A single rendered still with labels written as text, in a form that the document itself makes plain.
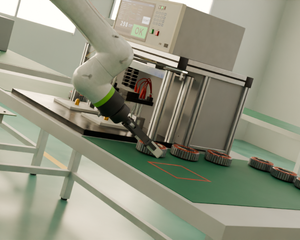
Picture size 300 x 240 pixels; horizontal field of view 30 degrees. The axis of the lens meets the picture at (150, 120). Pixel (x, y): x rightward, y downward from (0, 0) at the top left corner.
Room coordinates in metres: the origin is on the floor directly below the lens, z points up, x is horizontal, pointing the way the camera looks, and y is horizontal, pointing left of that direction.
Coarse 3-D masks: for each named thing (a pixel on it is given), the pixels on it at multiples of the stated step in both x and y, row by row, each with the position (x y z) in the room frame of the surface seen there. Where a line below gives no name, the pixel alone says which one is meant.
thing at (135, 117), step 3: (129, 114) 2.39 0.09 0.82; (132, 117) 2.37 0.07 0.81; (135, 117) 2.35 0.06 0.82; (138, 117) 2.36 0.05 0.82; (141, 117) 2.38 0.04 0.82; (135, 120) 2.35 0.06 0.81; (141, 120) 2.37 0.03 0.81; (144, 120) 2.38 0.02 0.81; (141, 123) 2.37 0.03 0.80; (141, 126) 2.38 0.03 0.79; (141, 129) 2.38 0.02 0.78
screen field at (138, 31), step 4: (132, 28) 2.52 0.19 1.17; (136, 28) 2.50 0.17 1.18; (140, 28) 2.47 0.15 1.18; (144, 28) 2.45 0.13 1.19; (132, 32) 2.51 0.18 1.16; (136, 32) 2.49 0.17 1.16; (140, 32) 2.47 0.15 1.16; (144, 32) 2.45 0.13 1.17; (136, 36) 2.48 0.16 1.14; (140, 36) 2.46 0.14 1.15; (144, 36) 2.44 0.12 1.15
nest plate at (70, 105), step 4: (56, 100) 2.47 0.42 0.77; (60, 100) 2.46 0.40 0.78; (64, 100) 2.50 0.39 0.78; (68, 100) 2.54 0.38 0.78; (64, 104) 2.42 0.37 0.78; (68, 104) 2.42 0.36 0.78; (72, 104) 2.46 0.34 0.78; (80, 104) 2.53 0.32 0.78; (84, 104) 2.57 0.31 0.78; (72, 108) 2.39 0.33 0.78; (76, 108) 2.40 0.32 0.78; (80, 108) 2.41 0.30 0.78; (84, 108) 2.45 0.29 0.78; (88, 108) 2.48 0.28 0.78; (92, 112) 2.45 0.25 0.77; (96, 112) 2.47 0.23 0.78
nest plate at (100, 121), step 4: (84, 116) 2.29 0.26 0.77; (88, 116) 2.26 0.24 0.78; (92, 116) 2.29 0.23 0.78; (96, 116) 2.32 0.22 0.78; (100, 116) 2.35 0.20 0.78; (92, 120) 2.24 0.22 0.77; (96, 120) 2.22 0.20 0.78; (100, 120) 2.24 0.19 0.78; (104, 120) 2.27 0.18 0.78; (108, 120) 2.30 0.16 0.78; (100, 124) 2.20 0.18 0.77; (104, 124) 2.21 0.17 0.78; (108, 124) 2.22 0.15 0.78; (112, 124) 2.23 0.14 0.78; (116, 124) 2.26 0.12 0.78; (120, 124) 2.29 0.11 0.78; (120, 128) 2.26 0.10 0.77; (124, 128) 2.27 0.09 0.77
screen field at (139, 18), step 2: (136, 16) 2.51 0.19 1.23; (138, 16) 2.50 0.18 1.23; (140, 16) 2.49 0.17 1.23; (142, 16) 2.48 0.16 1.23; (136, 18) 2.51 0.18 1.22; (138, 18) 2.50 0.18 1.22; (140, 18) 2.49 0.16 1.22; (142, 18) 2.48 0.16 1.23; (144, 18) 2.47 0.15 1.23; (146, 18) 2.46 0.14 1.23; (148, 18) 2.45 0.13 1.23; (136, 20) 2.51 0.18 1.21; (138, 20) 2.50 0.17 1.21; (140, 20) 2.48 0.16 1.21; (142, 20) 2.47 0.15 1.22; (144, 20) 2.46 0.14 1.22; (146, 20) 2.45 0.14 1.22; (148, 20) 2.44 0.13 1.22; (140, 22) 2.48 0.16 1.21; (142, 22) 2.47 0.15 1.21; (144, 22) 2.46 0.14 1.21; (146, 22) 2.45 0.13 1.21; (148, 22) 2.44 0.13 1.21; (148, 24) 2.44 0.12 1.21
